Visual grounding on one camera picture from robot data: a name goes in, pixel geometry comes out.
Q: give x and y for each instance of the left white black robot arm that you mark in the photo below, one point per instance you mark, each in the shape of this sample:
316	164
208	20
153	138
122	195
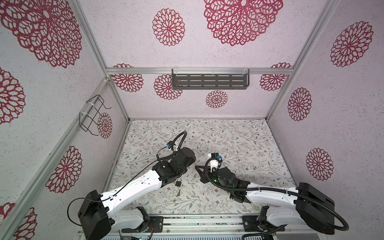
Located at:
101	213

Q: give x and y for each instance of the dark metal wall shelf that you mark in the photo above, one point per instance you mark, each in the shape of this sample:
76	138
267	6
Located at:
213	81

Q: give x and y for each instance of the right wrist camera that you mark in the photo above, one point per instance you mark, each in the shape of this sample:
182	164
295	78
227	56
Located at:
215	162

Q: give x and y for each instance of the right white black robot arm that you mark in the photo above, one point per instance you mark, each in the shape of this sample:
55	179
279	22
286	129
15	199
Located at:
304	205

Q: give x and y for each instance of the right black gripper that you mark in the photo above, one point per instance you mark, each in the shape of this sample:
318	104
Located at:
208	172

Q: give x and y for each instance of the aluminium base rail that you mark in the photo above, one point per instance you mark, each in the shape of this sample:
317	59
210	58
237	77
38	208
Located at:
210	227

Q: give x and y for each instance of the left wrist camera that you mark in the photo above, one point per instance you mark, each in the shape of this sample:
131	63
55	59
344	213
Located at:
172	146

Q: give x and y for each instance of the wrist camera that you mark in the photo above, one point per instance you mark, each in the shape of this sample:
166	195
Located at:
215	162
172	146

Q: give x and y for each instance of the black wire wall rack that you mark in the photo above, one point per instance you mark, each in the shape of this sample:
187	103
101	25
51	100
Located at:
90	117

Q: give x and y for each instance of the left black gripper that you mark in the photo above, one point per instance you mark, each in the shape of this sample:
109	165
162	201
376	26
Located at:
193	160

